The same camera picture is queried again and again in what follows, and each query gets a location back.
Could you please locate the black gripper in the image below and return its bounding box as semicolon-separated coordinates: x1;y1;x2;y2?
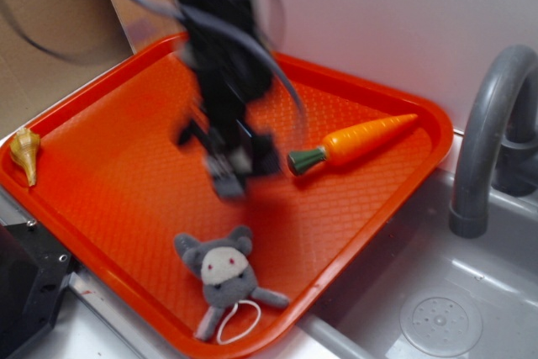
177;34;273;199

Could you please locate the black box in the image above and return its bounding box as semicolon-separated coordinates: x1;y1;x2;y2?
249;134;281;177

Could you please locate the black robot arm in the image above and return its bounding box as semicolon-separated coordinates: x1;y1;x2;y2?
174;0;280;199

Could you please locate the orange plastic tray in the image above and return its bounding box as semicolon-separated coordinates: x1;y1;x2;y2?
1;37;453;358

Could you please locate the grey plush bunny toy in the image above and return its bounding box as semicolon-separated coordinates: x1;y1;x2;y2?
174;225;290;345

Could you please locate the orange toy carrot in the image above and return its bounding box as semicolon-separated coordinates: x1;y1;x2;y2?
287;114;419;176

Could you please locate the wooden board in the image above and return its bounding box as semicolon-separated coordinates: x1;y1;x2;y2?
111;0;184;53

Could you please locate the beige seashell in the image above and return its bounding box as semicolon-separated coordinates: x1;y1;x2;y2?
9;127;40;187

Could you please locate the black metal block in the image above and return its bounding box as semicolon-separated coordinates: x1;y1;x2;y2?
1;220;73;358

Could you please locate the grey toy sink basin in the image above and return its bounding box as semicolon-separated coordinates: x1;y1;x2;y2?
300;171;537;358

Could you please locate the grey plastic faucet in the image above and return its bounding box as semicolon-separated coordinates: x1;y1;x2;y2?
449;45;537;239

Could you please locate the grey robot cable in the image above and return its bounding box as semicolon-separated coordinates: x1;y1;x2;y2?
71;0;306;114

